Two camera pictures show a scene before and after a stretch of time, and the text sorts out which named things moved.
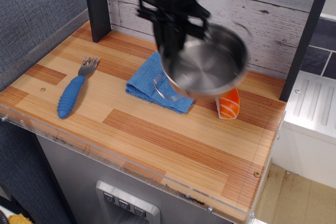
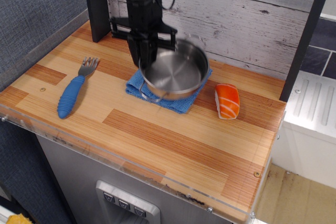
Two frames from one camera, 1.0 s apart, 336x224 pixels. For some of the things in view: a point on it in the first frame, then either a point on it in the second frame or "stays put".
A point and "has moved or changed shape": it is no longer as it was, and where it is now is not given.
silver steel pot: [212, 65] has moved or changed shape
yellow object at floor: [19, 219] stays put
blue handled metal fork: [72, 88] stays put
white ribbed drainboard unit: [306, 144] stays put
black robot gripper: [174, 2] → [144, 20]
